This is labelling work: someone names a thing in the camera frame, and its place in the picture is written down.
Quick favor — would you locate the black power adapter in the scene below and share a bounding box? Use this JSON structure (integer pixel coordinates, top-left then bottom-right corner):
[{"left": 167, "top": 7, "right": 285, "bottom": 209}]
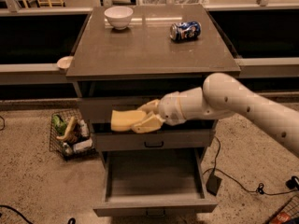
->
[{"left": 206, "top": 171, "right": 222, "bottom": 196}]

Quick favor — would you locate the grey drawer cabinet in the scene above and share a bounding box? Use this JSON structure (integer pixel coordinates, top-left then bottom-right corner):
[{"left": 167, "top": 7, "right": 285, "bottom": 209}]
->
[{"left": 65, "top": 4, "right": 242, "bottom": 218}]

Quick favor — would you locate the white packet in basket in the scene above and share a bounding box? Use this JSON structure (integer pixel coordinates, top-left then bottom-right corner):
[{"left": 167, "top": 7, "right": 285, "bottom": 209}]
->
[{"left": 73, "top": 139, "right": 93, "bottom": 153}]

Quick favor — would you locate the yellow sponge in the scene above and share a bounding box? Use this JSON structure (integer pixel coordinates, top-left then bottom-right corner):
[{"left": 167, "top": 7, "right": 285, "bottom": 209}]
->
[{"left": 111, "top": 110, "right": 147, "bottom": 132}]

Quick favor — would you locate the yellow banana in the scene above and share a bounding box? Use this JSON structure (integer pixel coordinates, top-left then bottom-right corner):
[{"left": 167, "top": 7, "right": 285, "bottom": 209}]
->
[{"left": 56, "top": 117, "right": 77, "bottom": 142}]

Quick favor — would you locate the middle grey drawer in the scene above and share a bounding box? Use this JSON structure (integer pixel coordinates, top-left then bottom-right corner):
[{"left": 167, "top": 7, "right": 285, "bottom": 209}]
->
[{"left": 92, "top": 129, "right": 215, "bottom": 151}]

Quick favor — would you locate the green snack bag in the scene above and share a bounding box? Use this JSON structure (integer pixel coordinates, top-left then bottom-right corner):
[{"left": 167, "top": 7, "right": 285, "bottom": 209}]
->
[{"left": 52, "top": 114, "right": 67, "bottom": 135}]

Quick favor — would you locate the red can in basket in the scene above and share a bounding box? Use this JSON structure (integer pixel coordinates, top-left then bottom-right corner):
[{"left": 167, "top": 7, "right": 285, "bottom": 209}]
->
[{"left": 269, "top": 212, "right": 291, "bottom": 224}]

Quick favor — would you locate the blue soda can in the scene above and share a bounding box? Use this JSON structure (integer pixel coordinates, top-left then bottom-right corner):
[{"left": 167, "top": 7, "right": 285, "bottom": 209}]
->
[{"left": 170, "top": 21, "right": 201, "bottom": 42}]

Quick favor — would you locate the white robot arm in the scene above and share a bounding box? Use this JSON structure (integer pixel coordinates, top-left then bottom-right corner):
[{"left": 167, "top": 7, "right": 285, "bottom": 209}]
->
[{"left": 131, "top": 73, "right": 299, "bottom": 156}]

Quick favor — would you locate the white ceramic bowl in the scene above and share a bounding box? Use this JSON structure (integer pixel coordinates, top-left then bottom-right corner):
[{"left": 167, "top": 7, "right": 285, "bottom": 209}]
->
[{"left": 104, "top": 6, "right": 134, "bottom": 30}]

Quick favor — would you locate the white bottle in basket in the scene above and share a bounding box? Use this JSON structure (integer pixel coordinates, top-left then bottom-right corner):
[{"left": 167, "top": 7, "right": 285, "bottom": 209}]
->
[{"left": 79, "top": 119, "right": 90, "bottom": 137}]

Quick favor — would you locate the bottom grey drawer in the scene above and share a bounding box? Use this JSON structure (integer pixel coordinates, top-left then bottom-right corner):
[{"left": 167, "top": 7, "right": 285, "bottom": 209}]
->
[{"left": 94, "top": 148, "right": 217, "bottom": 217}]

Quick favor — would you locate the wire basket at right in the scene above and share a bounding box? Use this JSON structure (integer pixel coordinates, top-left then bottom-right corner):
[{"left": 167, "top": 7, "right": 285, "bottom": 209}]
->
[{"left": 265, "top": 195, "right": 299, "bottom": 224}]

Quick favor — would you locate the black wire basket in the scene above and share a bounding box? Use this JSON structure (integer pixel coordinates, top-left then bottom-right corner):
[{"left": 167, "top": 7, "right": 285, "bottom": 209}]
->
[{"left": 50, "top": 109, "right": 96, "bottom": 161}]

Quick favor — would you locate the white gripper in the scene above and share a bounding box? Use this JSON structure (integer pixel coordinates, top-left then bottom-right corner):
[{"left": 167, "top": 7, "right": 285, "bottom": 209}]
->
[{"left": 131, "top": 91, "right": 186, "bottom": 133}]

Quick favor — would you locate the top grey drawer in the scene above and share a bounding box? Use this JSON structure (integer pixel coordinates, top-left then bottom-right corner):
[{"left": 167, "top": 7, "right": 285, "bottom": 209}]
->
[{"left": 78, "top": 90, "right": 233, "bottom": 122}]

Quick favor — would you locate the black floor cable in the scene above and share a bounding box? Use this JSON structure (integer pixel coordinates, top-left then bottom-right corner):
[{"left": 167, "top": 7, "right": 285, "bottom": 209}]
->
[{"left": 202, "top": 136, "right": 299, "bottom": 197}]

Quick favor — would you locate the grey drawer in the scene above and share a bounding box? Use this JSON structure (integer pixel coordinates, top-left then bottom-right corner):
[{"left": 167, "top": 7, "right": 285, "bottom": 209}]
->
[
  {"left": 92, "top": 129, "right": 215, "bottom": 151},
  {"left": 94, "top": 148, "right": 217, "bottom": 217},
  {"left": 78, "top": 90, "right": 233, "bottom": 122}
]

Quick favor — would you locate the black cable at left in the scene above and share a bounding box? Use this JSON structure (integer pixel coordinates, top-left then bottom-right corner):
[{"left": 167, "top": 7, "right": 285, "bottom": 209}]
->
[{"left": 0, "top": 203, "right": 36, "bottom": 224}]

